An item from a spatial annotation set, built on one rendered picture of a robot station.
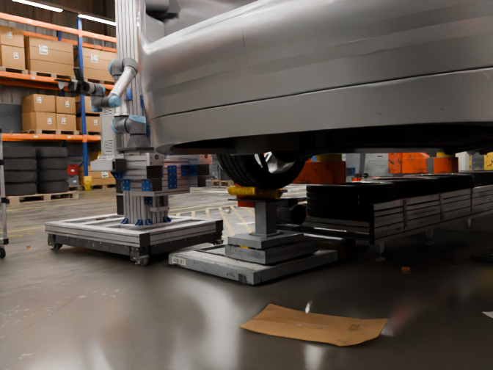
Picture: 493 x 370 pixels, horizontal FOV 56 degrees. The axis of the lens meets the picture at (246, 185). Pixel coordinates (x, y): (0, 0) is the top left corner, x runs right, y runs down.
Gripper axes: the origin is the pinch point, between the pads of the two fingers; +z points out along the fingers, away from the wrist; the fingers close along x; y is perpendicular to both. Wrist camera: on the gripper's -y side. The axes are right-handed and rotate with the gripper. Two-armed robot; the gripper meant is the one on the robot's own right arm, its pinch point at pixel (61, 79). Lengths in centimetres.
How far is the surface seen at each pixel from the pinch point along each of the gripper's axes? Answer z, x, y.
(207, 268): -30, -98, 107
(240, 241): -38, -114, 89
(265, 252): -31, -134, 90
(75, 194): -518, 489, 185
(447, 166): -275, -219, 35
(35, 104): -642, 757, 3
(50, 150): -479, 521, 97
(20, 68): -610, 776, -80
